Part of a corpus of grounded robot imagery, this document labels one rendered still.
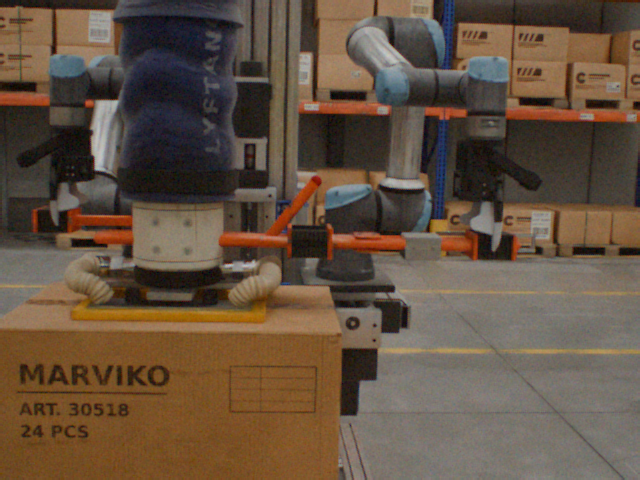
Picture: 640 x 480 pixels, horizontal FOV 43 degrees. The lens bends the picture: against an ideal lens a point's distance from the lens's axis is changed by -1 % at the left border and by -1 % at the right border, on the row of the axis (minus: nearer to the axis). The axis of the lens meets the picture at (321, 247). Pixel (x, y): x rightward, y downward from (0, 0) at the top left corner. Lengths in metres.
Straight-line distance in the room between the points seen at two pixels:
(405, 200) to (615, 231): 7.61
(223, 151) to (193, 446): 0.52
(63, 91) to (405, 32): 0.79
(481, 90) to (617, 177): 9.37
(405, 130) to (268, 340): 0.81
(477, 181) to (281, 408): 0.56
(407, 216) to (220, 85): 0.73
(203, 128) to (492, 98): 0.53
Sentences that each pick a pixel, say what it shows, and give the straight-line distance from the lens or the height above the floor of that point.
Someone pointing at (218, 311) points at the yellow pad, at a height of 1.09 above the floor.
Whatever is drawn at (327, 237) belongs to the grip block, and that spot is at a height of 1.22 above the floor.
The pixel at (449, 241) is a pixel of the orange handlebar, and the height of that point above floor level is 1.21.
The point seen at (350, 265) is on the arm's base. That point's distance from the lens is 2.01.
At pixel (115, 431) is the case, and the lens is 1.48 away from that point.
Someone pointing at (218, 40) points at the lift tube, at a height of 1.57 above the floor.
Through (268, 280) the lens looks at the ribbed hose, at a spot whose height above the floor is 1.14.
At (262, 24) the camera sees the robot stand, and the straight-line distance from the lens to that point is 2.18.
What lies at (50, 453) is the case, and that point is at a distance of 1.52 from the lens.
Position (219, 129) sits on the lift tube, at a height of 1.41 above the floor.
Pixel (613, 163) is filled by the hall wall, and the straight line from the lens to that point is 10.87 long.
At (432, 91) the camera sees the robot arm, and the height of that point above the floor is 1.49.
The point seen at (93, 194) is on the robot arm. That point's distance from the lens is 2.04.
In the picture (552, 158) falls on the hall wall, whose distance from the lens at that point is 10.57.
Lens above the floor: 1.43
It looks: 9 degrees down
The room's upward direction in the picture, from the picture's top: 2 degrees clockwise
